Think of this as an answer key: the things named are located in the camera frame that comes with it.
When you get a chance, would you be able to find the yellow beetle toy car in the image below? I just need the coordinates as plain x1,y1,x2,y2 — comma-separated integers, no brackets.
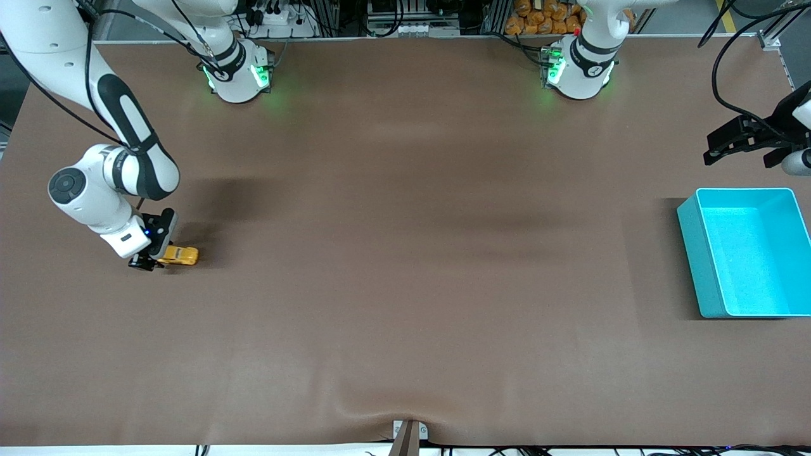
157,246,200,267

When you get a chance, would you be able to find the teal plastic storage bin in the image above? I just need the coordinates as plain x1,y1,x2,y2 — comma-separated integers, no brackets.
677,187,811,319

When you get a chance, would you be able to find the orange packaged goods pile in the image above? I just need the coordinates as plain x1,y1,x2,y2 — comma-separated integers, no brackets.
505,0,585,35

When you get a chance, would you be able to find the white power strip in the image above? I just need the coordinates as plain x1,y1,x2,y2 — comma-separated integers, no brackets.
250,3,317,39

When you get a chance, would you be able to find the brown table mat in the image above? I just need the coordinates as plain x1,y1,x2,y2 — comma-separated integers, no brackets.
0,37,811,448

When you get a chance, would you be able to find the metal table edge clamp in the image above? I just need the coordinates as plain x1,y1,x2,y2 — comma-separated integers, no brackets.
392,419,430,456

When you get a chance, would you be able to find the grey equipment box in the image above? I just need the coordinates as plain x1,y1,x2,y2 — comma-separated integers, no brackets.
366,0,461,37

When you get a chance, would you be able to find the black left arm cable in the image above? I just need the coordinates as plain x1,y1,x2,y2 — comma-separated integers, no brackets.
697,0,811,137

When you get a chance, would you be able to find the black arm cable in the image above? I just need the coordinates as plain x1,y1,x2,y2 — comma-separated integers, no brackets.
697,0,811,137
0,0,222,146

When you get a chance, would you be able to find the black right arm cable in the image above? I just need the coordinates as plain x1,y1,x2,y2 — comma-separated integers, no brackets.
0,0,222,146

